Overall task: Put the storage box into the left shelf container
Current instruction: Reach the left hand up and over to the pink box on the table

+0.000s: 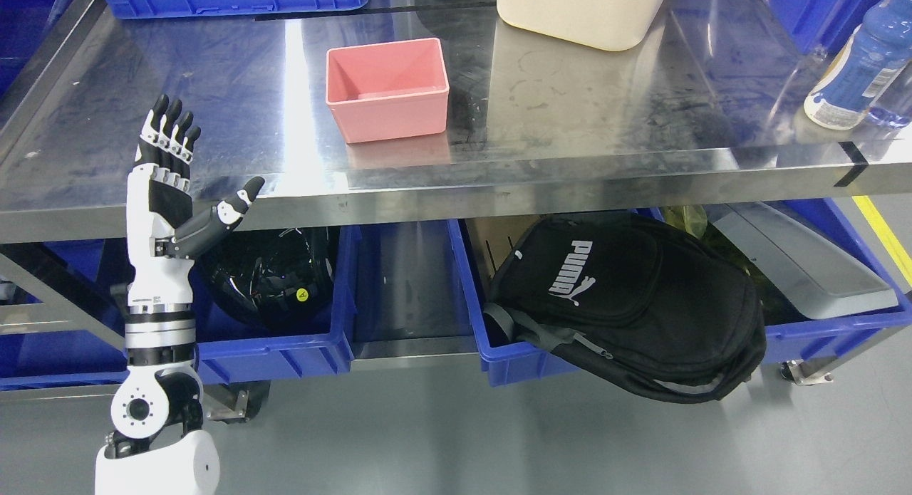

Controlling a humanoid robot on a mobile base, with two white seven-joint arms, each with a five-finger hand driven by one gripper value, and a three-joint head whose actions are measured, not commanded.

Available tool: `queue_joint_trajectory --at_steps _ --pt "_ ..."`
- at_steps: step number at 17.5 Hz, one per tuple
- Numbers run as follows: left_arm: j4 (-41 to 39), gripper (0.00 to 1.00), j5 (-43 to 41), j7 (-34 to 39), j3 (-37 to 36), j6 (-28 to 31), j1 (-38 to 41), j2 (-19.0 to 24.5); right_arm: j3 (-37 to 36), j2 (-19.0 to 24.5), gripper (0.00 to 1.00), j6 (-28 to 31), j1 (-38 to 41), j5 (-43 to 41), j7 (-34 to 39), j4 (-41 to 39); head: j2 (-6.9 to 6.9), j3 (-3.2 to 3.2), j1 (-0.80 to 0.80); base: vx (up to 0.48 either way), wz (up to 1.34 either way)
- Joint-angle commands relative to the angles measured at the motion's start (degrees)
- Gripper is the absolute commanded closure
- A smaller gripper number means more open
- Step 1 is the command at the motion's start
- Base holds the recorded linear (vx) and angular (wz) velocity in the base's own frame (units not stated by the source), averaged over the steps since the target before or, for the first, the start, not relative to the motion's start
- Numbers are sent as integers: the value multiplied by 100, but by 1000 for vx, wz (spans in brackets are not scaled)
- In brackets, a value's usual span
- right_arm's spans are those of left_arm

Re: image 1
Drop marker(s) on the pink plastic storage box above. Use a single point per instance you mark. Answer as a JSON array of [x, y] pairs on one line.
[[387, 91]]

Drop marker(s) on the blue bin with helmet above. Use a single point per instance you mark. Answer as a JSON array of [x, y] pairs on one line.
[[235, 352]]

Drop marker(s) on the blue bin far left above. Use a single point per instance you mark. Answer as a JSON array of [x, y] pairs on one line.
[[63, 313]]

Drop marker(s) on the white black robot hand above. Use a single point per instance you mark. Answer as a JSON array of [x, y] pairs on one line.
[[164, 233]]

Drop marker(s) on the stainless steel table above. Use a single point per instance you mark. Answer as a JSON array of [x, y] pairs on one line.
[[706, 110]]

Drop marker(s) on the black helmet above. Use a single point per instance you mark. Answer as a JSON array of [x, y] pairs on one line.
[[276, 279]]

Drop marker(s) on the blue bin with backpack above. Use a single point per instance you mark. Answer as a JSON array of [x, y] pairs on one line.
[[798, 339]]

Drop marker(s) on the blue crate top right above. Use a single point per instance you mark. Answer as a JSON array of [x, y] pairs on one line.
[[819, 25]]

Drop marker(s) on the grey plastic lid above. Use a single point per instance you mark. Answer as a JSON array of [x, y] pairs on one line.
[[817, 277]]

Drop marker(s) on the cream plastic bucket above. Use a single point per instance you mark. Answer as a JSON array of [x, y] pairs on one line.
[[607, 25]]

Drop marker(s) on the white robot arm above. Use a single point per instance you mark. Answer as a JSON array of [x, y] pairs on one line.
[[158, 444]]

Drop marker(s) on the blue drink bottle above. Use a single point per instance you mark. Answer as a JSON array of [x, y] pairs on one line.
[[877, 51]]

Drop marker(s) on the black Puma backpack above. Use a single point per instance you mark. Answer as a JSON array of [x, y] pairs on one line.
[[634, 301]]

